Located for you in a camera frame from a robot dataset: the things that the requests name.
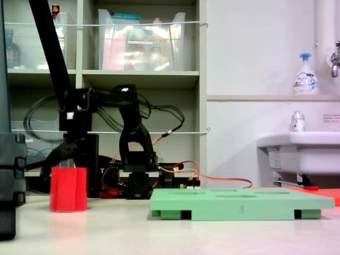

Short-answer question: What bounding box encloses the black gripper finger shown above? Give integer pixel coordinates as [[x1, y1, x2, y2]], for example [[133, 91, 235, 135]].
[[75, 143, 89, 168], [39, 140, 80, 182]]

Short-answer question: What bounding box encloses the black servo cable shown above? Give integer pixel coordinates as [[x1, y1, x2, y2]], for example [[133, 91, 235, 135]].
[[91, 89, 186, 135]]

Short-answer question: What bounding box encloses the blue topped package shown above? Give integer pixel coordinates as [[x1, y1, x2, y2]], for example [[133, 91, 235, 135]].
[[109, 12, 141, 21]]

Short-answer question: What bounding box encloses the white wire shelf rail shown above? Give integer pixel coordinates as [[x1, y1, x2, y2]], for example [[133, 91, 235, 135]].
[[10, 127, 211, 134], [4, 20, 209, 28]]

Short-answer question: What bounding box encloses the red cross columnar block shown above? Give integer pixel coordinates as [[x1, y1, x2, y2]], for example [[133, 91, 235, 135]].
[[49, 166, 88, 213]]

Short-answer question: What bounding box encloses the green shape sorting board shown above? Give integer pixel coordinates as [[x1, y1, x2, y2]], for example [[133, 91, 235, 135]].
[[150, 187, 335, 221]]

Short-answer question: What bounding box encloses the small wall sign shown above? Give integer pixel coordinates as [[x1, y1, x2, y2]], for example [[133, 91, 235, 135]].
[[322, 113, 340, 124]]

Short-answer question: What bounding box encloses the controller circuit board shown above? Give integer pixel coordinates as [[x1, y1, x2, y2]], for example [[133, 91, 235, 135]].
[[179, 177, 202, 190]]

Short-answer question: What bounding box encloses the thin black looped cable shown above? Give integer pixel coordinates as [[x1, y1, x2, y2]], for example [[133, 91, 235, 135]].
[[23, 95, 64, 141]]

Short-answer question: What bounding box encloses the clear bin with blue cables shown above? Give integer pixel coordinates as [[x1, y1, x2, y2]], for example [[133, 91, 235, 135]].
[[10, 121, 61, 163]]

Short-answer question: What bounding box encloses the red base mount bracket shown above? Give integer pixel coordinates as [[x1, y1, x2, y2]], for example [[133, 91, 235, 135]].
[[99, 166, 128, 199]]

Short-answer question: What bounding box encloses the white foam soap bottle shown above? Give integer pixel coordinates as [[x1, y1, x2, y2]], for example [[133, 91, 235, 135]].
[[293, 52, 320, 96]]

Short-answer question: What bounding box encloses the pink pouch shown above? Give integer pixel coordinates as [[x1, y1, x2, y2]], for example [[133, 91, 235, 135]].
[[102, 26, 128, 71]]

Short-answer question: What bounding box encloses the large clear plastic bin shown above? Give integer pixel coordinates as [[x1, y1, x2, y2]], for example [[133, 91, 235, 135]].
[[97, 9, 186, 72]]

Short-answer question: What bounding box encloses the beige shelf unit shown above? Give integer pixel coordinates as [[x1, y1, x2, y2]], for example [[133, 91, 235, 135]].
[[0, 0, 208, 186]]

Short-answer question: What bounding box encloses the black table clamp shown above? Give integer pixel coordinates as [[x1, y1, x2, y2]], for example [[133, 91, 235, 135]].
[[158, 169, 174, 190]]

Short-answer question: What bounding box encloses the short orange jumper wire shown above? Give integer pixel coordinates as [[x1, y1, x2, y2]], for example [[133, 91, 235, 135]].
[[110, 132, 171, 165]]

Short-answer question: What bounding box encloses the long orange wire loop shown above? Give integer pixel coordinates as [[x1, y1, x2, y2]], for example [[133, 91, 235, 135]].
[[158, 160, 253, 190]]

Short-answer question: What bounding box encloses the black tripod leg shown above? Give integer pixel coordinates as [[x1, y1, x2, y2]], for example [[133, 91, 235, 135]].
[[0, 0, 28, 241], [28, 0, 99, 199]]

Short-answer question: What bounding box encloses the white sink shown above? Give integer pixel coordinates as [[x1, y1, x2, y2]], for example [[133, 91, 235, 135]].
[[256, 131, 340, 176]]

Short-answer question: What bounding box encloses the small clear pump bottle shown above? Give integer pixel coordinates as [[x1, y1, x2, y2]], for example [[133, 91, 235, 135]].
[[290, 110, 306, 133]]

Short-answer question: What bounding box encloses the white sink label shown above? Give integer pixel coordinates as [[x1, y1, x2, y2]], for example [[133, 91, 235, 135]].
[[267, 147, 282, 170]]

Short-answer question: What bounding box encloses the orange labelled bottle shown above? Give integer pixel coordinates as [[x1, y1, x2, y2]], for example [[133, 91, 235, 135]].
[[148, 18, 167, 70]]

